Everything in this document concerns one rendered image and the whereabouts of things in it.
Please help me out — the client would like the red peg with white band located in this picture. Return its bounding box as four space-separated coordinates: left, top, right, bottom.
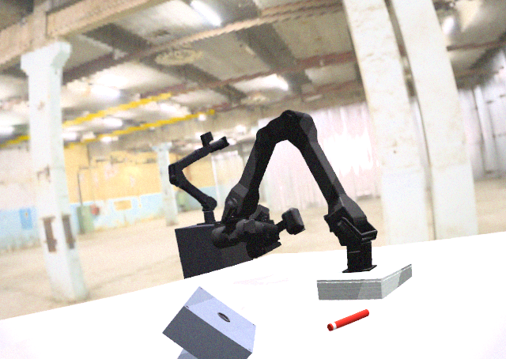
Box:
327 309 369 331

